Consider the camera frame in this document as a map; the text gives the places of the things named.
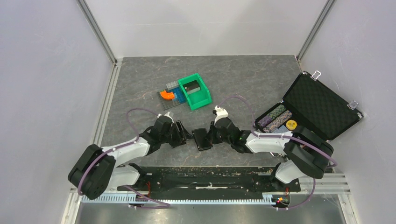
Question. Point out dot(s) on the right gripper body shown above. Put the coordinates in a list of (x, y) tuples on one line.
[(217, 138)]

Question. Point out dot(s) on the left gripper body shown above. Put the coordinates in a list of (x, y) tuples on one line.
[(174, 135)]

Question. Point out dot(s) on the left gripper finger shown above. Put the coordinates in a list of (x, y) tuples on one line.
[(181, 141), (185, 134)]

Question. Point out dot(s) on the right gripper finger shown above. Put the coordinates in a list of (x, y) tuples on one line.
[(210, 131), (207, 143)]

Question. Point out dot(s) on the black leather card holder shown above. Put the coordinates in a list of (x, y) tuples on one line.
[(199, 134)]

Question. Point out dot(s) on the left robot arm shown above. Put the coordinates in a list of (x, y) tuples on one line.
[(103, 168)]

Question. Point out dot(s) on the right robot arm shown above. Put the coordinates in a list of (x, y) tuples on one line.
[(308, 154)]

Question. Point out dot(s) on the blue playing card deck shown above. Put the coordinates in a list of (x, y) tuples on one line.
[(281, 129)]

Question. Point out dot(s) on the blue grid tray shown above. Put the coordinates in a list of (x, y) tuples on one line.
[(179, 99)]

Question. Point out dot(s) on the green plastic bin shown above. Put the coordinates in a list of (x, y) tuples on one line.
[(196, 92)]

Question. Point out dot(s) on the orange curved piece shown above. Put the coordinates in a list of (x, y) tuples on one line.
[(167, 95)]

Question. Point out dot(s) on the black box in bin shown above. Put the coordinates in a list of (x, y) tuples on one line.
[(191, 87)]

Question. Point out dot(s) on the grey brick block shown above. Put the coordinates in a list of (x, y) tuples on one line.
[(172, 85)]

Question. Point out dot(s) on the poker chip row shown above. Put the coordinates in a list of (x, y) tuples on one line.
[(272, 115), (277, 122)]

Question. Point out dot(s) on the upper poker chip row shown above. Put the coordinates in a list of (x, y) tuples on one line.
[(272, 115)]

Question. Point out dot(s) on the yellow dealer button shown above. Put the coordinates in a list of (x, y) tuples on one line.
[(291, 124)]

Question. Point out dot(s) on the black poker chip case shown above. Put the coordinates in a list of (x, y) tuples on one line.
[(316, 107)]

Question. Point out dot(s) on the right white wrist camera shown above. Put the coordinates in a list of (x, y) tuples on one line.
[(219, 113)]

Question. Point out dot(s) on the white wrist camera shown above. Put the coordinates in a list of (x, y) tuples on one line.
[(167, 114), (219, 113)]

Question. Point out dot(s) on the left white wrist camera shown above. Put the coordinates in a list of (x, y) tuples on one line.
[(167, 114)]

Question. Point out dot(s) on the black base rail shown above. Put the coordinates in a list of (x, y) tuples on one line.
[(208, 183)]

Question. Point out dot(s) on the white comb cable strip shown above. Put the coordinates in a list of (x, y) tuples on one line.
[(132, 198)]

